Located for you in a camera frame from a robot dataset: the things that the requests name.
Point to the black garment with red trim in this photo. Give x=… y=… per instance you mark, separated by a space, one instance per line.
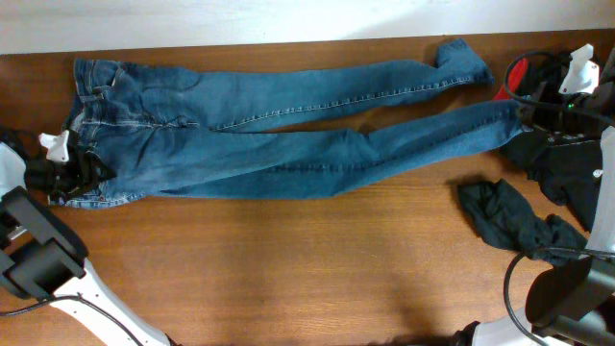
x=568 y=173

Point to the dark grey cloth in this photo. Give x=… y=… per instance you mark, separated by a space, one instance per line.
x=504 y=219

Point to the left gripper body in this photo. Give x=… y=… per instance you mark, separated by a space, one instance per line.
x=77 y=171

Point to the blue denim jeans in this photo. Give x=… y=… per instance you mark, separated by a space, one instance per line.
x=171 y=131

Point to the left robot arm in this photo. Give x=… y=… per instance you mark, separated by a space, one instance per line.
x=42 y=259

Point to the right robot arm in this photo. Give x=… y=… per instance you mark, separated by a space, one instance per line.
x=572 y=304

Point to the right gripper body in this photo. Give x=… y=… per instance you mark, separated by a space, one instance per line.
x=556 y=123

